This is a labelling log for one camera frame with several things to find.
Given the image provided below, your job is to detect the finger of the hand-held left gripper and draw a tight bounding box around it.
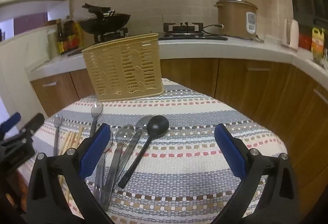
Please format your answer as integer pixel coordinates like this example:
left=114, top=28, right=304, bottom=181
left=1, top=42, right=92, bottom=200
left=0, top=112, right=22, bottom=138
left=15, top=112, right=46, bottom=145

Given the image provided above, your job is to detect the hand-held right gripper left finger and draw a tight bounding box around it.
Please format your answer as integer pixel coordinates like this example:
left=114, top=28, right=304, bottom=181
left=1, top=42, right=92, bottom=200
left=26, top=123, right=113, bottom=224

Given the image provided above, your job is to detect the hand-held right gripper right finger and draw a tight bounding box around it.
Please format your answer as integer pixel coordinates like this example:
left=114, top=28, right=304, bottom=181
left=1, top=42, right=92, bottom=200
left=213, top=123, right=300, bottom=224

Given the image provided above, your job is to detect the wooden chopstick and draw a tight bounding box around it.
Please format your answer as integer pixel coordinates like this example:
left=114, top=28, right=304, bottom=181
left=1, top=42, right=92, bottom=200
left=71, top=125, right=84, bottom=150
left=66, top=130, right=79, bottom=150
left=58, top=132, right=69, bottom=156
left=61, top=131, right=73, bottom=155

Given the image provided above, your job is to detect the yellow plastic utensil basket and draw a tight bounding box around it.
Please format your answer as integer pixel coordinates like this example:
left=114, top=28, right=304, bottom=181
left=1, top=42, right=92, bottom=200
left=81, top=32, right=165, bottom=101

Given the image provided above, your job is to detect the metal spoon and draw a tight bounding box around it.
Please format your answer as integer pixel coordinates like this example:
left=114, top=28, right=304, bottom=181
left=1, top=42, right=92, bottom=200
left=100, top=124, right=135, bottom=211
left=88, top=102, right=104, bottom=137
left=93, top=130, right=114, bottom=200
left=113, top=115, right=154, bottom=183
left=52, top=114, right=64, bottom=156

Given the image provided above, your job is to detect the striped woven tablecloth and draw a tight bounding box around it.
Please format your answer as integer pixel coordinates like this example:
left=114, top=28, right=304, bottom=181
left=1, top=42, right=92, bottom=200
left=15, top=78, right=288, bottom=224

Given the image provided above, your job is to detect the black plastic ladle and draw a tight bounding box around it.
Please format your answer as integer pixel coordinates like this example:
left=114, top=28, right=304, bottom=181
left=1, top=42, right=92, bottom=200
left=117, top=115, right=170, bottom=189

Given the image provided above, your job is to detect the beige canister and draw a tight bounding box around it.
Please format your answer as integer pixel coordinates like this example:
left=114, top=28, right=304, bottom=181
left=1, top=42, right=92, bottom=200
left=47, top=29, right=60, bottom=59

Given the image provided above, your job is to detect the dark soy sauce bottle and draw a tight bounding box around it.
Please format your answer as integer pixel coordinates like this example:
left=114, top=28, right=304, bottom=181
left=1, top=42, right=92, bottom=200
left=57, top=21, right=68, bottom=55

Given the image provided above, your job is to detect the red label sauce bottle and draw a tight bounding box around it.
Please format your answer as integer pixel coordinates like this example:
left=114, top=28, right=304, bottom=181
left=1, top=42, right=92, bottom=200
left=64, top=19, right=79, bottom=52

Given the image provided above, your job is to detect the yellow sauce bottle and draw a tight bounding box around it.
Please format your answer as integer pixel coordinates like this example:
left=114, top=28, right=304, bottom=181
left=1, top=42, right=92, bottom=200
left=74, top=21, right=84, bottom=48

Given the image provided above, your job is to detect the white kitchen countertop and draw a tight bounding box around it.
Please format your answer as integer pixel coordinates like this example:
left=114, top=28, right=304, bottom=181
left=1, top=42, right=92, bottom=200
left=26, top=33, right=328, bottom=81

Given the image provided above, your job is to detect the black gas stove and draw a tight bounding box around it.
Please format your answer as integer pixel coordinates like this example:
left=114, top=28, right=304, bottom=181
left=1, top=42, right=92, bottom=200
left=68, top=22, right=228, bottom=56

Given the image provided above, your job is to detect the black wok with lid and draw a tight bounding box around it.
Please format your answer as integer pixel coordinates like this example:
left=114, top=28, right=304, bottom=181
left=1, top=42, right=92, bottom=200
left=79, top=3, right=132, bottom=35

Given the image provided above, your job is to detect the brown rice cooker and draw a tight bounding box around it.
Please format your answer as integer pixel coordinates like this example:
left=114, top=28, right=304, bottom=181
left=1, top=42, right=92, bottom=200
left=214, top=0, right=258, bottom=40

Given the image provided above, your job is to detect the white kettle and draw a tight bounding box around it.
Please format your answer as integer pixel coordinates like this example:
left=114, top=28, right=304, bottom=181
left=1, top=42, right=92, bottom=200
left=284, top=17, right=299, bottom=49

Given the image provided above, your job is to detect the red box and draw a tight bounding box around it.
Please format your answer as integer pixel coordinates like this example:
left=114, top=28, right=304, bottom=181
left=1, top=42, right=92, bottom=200
left=298, top=26, right=313, bottom=49

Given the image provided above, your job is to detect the yellow cooking oil bottle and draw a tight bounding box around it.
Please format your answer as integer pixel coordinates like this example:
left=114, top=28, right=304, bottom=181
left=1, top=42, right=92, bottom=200
left=311, top=27, right=326, bottom=61

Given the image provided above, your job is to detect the rice cooker power cord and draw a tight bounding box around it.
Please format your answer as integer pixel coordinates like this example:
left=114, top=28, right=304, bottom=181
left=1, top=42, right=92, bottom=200
left=203, top=24, right=224, bottom=35

